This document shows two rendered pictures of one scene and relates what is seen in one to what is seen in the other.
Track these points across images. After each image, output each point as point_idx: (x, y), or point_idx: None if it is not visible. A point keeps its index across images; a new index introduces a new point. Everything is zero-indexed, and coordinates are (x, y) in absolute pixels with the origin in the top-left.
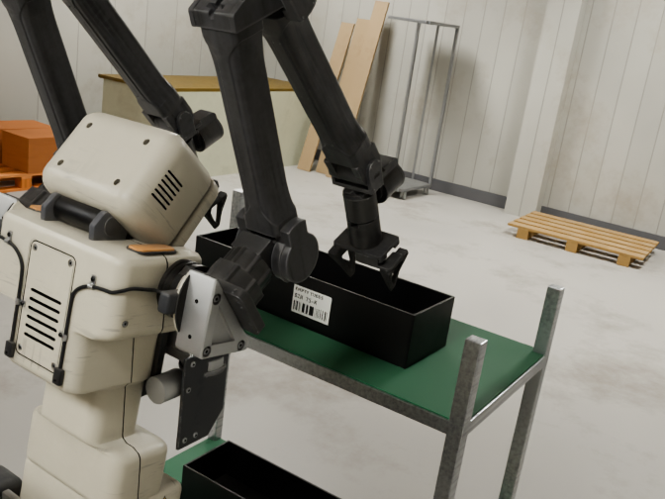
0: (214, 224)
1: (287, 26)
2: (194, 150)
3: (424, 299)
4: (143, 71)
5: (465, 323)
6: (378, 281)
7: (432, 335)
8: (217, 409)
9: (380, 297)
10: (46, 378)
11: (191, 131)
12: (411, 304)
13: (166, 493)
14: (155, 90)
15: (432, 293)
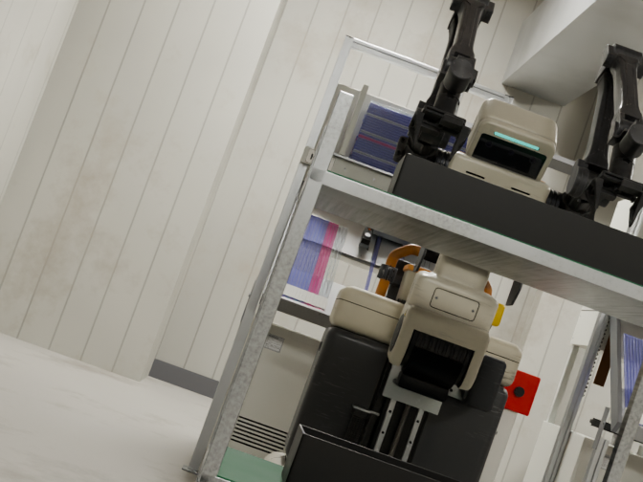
0: (591, 208)
1: (457, 14)
2: (614, 152)
3: (432, 176)
4: (616, 103)
5: (411, 201)
6: (485, 193)
7: (391, 186)
8: (422, 253)
9: (475, 207)
10: None
11: (611, 134)
12: (441, 189)
13: (408, 307)
14: (615, 113)
15: (427, 164)
